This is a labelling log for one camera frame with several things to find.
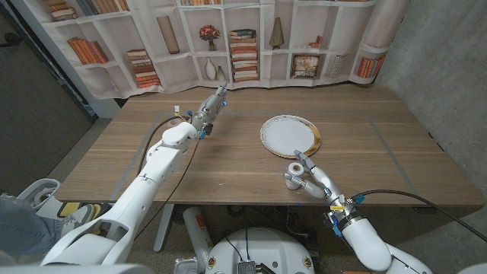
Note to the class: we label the grey electronics box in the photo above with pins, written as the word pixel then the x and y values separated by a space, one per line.
pixel 247 267

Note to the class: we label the foil tray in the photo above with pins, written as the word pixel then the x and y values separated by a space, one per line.
pixel 186 266

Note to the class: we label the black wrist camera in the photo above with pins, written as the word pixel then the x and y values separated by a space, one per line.
pixel 207 129
pixel 335 222

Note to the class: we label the printed bookshelf backdrop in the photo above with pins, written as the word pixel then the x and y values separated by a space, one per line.
pixel 182 68

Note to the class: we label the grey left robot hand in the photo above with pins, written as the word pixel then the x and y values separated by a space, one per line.
pixel 209 110

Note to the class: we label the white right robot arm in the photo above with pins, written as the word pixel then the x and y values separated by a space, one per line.
pixel 367 243

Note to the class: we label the white sneaker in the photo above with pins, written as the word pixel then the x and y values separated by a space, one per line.
pixel 78 220

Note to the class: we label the white roll with orange label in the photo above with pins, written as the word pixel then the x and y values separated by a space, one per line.
pixel 196 232

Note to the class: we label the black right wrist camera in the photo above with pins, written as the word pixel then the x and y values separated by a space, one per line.
pixel 335 222

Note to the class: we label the white tape roll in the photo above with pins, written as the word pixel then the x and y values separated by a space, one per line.
pixel 290 167

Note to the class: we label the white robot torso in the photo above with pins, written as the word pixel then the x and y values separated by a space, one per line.
pixel 76 269

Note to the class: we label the white round bin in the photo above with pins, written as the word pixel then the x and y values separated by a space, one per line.
pixel 38 190

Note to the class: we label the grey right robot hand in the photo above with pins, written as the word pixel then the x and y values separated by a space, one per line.
pixel 323 184

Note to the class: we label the person's leg in jeans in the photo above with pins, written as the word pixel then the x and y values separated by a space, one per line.
pixel 23 228

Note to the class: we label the yellow floor pad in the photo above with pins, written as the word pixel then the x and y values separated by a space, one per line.
pixel 70 209

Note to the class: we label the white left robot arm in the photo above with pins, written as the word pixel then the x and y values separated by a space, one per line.
pixel 163 160

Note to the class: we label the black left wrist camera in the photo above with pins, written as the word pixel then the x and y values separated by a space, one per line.
pixel 207 129

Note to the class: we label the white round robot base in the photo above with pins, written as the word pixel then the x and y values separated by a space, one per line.
pixel 262 247

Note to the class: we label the white gold-rimmed paper plate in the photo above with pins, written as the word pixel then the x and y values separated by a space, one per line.
pixel 289 137

